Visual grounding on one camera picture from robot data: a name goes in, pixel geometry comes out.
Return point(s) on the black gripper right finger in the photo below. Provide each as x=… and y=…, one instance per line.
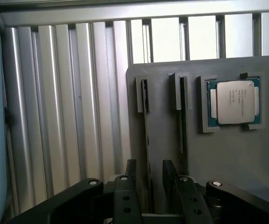
x=190, y=203

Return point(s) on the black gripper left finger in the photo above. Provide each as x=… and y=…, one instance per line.
x=125, y=200

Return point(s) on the black RAM stick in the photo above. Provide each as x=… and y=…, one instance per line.
x=182, y=130
x=146, y=130

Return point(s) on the grey parts rack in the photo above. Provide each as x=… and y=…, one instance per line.
x=218, y=151

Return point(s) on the silver CPU on green board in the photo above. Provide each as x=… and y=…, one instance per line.
x=236, y=102

